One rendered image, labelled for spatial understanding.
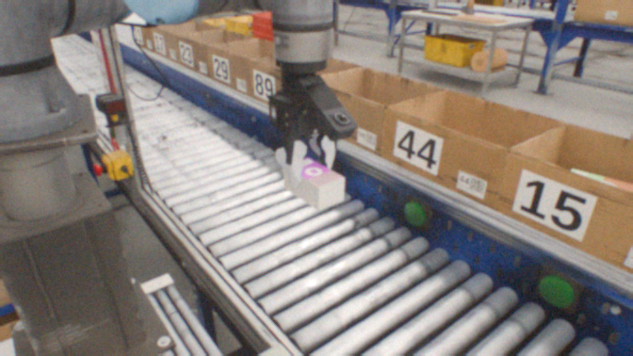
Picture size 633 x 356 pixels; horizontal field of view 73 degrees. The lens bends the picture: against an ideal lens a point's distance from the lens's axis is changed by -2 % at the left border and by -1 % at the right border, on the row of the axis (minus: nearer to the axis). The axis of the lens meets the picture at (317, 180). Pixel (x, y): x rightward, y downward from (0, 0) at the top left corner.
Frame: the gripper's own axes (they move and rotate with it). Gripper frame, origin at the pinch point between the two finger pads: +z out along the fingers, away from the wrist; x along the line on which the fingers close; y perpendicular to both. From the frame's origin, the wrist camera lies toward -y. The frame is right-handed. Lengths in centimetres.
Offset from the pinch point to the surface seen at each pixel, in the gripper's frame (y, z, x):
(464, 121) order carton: 21, 15, -79
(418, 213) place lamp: 8, 28, -42
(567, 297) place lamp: -32, 29, -42
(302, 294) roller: 10.7, 37.0, -5.0
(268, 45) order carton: 138, 8, -80
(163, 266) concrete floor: 137, 110, -7
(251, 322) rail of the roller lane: 9.9, 36.1, 9.5
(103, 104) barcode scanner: 75, 2, 15
